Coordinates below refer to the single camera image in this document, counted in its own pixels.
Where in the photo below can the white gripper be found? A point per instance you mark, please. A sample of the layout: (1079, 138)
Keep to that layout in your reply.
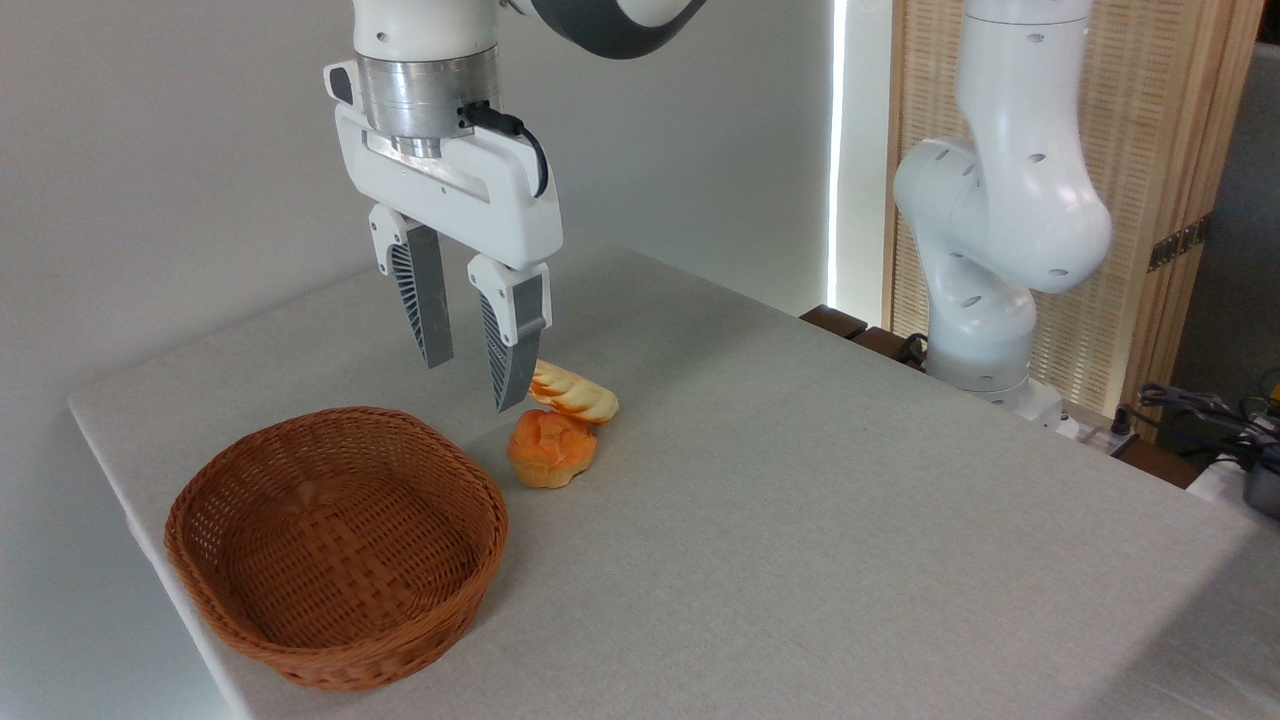
(470, 205)

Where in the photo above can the long striped bread loaf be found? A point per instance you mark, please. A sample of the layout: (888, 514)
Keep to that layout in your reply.
(580, 395)

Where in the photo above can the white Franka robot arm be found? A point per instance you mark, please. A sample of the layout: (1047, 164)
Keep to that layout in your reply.
(1010, 200)

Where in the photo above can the round orange bread bun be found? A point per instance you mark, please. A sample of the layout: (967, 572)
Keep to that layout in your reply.
(550, 450)

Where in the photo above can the brown wicker basket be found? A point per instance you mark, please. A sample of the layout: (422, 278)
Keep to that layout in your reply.
(340, 545)

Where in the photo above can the dark brown wooden ledge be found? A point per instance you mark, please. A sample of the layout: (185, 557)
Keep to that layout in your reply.
(840, 322)

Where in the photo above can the wooden slat screen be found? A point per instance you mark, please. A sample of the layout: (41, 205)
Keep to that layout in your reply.
(1150, 120)

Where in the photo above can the black screen hinge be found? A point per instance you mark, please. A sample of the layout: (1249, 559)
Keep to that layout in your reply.
(1180, 242)

